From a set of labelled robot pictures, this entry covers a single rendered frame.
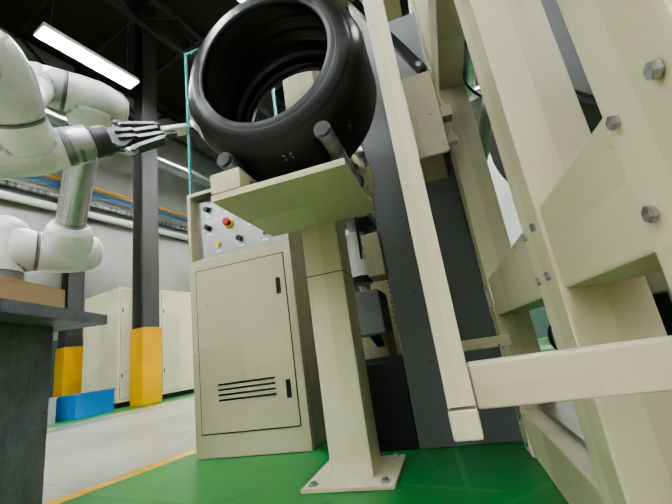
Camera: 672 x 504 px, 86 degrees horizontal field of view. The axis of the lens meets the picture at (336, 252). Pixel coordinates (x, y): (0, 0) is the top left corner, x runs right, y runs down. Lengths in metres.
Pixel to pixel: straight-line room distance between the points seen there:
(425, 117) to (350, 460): 1.07
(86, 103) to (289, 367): 1.23
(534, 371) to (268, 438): 1.51
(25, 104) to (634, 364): 1.02
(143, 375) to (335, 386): 5.69
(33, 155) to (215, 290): 1.03
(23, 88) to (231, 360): 1.23
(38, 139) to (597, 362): 1.02
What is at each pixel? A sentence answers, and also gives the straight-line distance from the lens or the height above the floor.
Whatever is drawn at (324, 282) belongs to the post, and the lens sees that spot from 1.20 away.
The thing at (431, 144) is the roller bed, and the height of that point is 0.94.
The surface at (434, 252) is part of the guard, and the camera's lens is 0.26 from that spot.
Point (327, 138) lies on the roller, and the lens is 0.95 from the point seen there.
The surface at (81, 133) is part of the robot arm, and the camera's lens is 1.06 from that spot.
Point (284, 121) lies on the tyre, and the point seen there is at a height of 0.95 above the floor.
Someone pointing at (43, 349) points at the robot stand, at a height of 0.53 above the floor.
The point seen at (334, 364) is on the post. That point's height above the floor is 0.33.
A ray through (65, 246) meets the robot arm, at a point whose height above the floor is 0.90.
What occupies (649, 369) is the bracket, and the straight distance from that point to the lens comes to 0.29.
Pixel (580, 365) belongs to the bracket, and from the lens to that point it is 0.28.
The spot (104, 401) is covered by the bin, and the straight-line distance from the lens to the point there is 6.66.
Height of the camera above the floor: 0.37
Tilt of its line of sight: 15 degrees up
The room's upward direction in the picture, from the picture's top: 8 degrees counter-clockwise
